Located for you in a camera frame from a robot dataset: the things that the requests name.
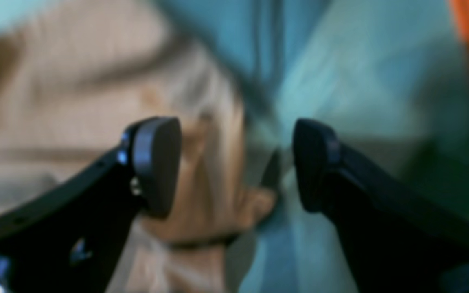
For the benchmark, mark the tan T-shirt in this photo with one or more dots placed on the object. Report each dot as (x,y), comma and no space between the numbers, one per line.
(74,76)

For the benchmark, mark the green table cloth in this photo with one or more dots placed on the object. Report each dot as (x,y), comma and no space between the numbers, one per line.
(390,77)

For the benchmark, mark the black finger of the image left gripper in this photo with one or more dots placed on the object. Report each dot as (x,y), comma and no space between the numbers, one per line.
(70,239)

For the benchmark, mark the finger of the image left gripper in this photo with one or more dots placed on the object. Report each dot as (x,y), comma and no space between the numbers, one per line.
(394,240)

